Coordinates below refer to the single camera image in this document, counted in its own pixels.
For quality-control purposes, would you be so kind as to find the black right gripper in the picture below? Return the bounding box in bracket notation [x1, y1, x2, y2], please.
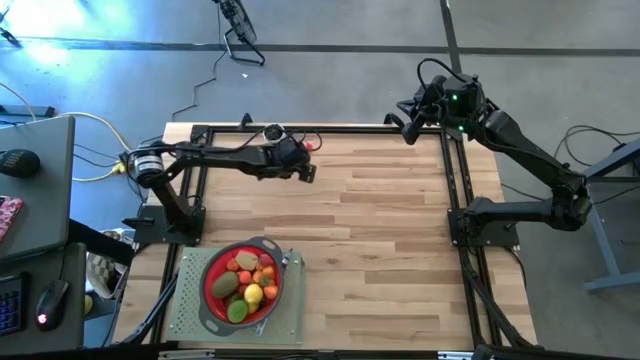
[401, 75, 454, 146]

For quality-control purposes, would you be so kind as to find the knife with patterned handle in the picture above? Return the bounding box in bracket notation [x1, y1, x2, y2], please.
[253, 248, 294, 337]

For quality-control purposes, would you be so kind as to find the whole brown kiwi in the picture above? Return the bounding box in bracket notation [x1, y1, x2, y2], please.
[210, 271, 241, 300]

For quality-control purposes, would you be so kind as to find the red collapsible colander bowl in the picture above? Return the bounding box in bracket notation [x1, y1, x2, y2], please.
[198, 236, 286, 337]

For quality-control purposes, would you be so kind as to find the white cup with plant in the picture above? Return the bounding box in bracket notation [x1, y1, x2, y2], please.
[263, 122, 287, 144]

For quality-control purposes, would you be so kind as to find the black floor fan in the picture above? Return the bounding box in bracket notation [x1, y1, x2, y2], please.
[213, 0, 267, 67]

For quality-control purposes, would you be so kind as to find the green perforated metal stand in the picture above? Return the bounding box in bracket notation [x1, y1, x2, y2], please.
[166, 248, 306, 346]

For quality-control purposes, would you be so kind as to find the checkered bag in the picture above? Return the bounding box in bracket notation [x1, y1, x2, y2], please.
[85, 228, 132, 301]

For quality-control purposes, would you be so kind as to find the dark grey desk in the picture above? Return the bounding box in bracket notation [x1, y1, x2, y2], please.
[0, 242, 89, 354]

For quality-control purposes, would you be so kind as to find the grey side desk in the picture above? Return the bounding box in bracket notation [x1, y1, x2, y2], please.
[0, 115, 76, 264]

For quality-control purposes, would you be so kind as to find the black portable speaker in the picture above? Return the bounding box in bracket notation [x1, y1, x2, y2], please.
[0, 148, 43, 179]

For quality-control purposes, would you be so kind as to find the black computer mouse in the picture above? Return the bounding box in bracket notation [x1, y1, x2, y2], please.
[35, 278, 71, 331]

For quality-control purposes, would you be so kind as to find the pink patterned pad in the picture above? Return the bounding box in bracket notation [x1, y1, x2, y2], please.
[0, 194, 25, 244]

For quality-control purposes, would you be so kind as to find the backlit black keyboard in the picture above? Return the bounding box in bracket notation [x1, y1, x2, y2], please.
[0, 272, 29, 337]

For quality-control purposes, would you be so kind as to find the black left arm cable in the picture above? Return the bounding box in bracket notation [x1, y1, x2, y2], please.
[239, 127, 324, 152]

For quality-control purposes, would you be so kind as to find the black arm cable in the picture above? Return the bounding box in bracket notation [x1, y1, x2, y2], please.
[416, 57, 464, 84]
[239, 127, 324, 152]

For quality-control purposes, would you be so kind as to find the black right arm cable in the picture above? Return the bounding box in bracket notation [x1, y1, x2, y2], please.
[416, 57, 464, 84]

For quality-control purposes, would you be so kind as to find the black aluminium table frame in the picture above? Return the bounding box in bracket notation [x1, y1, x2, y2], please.
[149, 123, 539, 351]

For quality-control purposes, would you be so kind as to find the black floor cable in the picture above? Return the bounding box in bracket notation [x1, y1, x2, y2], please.
[171, 9, 226, 122]

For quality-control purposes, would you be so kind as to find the black diagonal frame strut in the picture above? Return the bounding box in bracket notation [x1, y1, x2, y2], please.
[122, 272, 182, 346]
[462, 249, 534, 349]

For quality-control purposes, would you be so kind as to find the white cable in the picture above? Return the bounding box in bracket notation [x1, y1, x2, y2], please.
[58, 111, 134, 184]

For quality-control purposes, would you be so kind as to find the blue-grey desk frame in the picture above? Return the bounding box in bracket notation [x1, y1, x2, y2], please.
[583, 138, 640, 294]

